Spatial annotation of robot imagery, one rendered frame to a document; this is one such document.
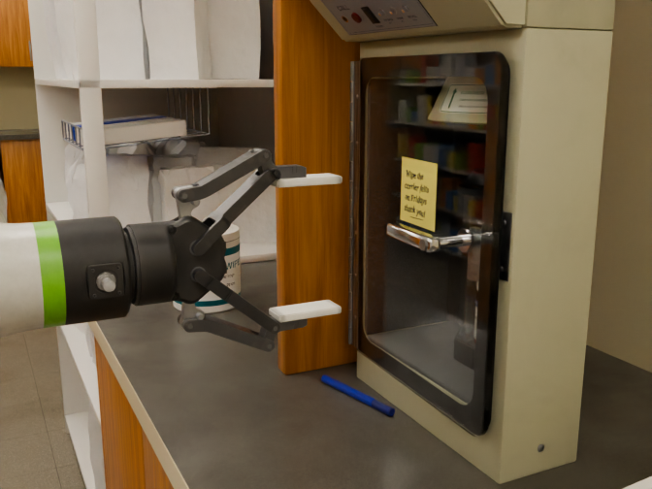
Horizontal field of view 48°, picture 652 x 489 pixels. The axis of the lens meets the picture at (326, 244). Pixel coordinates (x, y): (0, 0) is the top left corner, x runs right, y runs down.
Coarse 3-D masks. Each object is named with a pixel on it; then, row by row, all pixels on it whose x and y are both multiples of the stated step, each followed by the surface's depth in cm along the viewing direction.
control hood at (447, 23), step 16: (320, 0) 88; (432, 0) 71; (448, 0) 69; (464, 0) 67; (480, 0) 65; (496, 0) 65; (512, 0) 66; (432, 16) 73; (448, 16) 71; (464, 16) 69; (480, 16) 67; (496, 16) 66; (512, 16) 66; (336, 32) 93; (384, 32) 83; (400, 32) 81; (416, 32) 78; (432, 32) 76; (448, 32) 74; (464, 32) 74
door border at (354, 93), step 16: (352, 96) 95; (352, 128) 96; (352, 176) 98; (352, 208) 99; (352, 240) 100; (352, 256) 100; (352, 272) 101; (352, 288) 101; (496, 288) 73; (352, 304) 102; (352, 320) 102; (352, 336) 103
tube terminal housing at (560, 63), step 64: (576, 0) 69; (512, 64) 69; (576, 64) 70; (512, 128) 70; (576, 128) 72; (512, 192) 71; (576, 192) 74; (512, 256) 72; (576, 256) 76; (512, 320) 74; (576, 320) 78; (384, 384) 98; (512, 384) 75; (576, 384) 80; (512, 448) 77; (576, 448) 82
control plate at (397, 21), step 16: (336, 0) 85; (352, 0) 82; (368, 0) 80; (384, 0) 77; (400, 0) 75; (416, 0) 72; (336, 16) 89; (384, 16) 80; (400, 16) 78; (416, 16) 75; (352, 32) 89; (368, 32) 86
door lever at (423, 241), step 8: (392, 224) 80; (400, 224) 79; (392, 232) 79; (400, 232) 78; (408, 232) 76; (416, 232) 75; (424, 232) 75; (464, 232) 75; (400, 240) 78; (408, 240) 76; (416, 240) 75; (424, 240) 73; (432, 240) 73; (440, 240) 74; (448, 240) 74; (456, 240) 74; (464, 240) 75; (472, 240) 74; (424, 248) 73; (432, 248) 73; (464, 248) 75
